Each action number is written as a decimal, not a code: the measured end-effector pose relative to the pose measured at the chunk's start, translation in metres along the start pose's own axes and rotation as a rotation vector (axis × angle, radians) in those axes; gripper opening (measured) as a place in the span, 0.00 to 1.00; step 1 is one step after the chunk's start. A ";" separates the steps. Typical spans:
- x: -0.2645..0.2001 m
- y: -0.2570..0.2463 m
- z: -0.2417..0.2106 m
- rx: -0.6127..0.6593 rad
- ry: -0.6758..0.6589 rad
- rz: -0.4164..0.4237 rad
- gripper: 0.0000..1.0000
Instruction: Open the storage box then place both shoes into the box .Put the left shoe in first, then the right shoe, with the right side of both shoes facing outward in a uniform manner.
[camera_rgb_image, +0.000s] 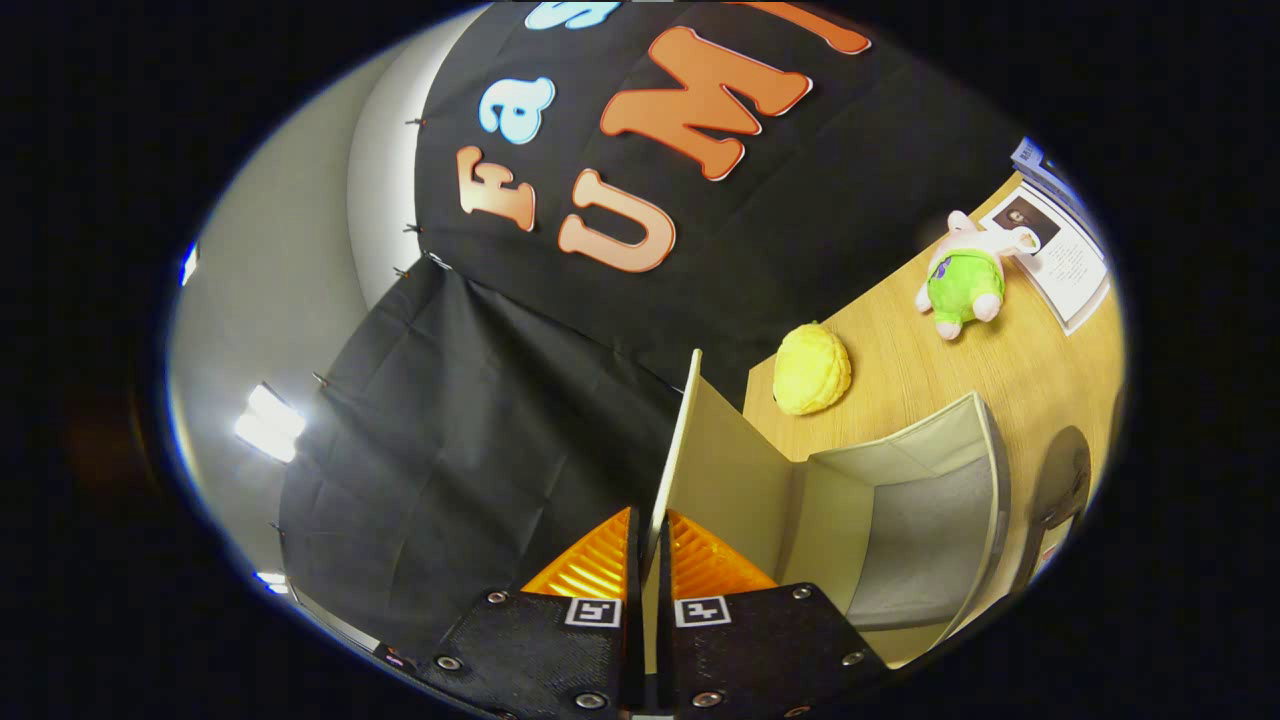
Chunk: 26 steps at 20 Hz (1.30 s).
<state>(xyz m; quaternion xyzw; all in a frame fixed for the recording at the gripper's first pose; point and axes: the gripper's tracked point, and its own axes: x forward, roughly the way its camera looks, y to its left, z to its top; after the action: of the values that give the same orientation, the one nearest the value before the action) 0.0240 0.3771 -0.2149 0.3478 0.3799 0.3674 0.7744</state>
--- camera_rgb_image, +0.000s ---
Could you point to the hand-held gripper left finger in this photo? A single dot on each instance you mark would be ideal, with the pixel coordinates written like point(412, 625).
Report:
point(560, 660)

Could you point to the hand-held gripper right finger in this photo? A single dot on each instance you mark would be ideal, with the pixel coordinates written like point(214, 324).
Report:
point(740, 655)

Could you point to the beige fabric storage box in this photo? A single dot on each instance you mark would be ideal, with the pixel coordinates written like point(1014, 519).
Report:
point(920, 520)

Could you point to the yellow bumpy plush ball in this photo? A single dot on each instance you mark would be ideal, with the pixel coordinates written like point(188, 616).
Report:
point(812, 368)

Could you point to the ceiling light panel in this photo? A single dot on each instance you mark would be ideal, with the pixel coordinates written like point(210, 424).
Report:
point(270, 425)

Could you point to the green and pink plush toy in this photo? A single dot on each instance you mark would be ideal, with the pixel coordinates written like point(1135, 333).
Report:
point(962, 278)

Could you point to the row of black clips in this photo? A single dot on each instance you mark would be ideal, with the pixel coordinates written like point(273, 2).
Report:
point(411, 229)

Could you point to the white portrait cover book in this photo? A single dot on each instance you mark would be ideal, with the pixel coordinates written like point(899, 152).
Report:
point(1065, 265)

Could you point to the blue cover book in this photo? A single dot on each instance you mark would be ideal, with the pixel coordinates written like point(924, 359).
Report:
point(1035, 165)

